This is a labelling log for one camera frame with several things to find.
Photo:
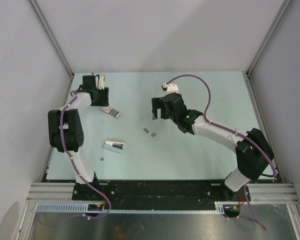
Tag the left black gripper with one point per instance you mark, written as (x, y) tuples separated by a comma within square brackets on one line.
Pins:
[(104, 101)]

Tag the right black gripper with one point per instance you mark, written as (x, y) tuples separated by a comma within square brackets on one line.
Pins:
[(157, 103)]

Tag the red white staple box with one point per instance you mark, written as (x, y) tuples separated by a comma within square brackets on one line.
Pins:
[(110, 111)]

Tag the light blue white stapler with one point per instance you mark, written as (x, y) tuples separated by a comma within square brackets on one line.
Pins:
[(114, 146)]

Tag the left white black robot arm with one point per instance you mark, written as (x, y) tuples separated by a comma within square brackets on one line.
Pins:
[(65, 127)]

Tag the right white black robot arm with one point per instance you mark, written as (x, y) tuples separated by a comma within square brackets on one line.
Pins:
[(252, 150)]

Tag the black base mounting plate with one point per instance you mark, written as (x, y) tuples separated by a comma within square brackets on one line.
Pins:
[(159, 195)]

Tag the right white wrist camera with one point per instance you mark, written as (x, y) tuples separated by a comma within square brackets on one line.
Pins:
[(170, 88)]

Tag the aluminium front rail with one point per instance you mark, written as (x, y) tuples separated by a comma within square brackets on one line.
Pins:
[(260, 193)]

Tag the left aluminium frame post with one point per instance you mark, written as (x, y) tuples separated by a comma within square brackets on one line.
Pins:
[(43, 22)]

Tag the aluminium frame post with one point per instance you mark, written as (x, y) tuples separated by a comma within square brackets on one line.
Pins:
[(43, 22), (270, 34)]

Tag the right aluminium frame post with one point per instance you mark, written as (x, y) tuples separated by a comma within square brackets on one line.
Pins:
[(270, 34)]

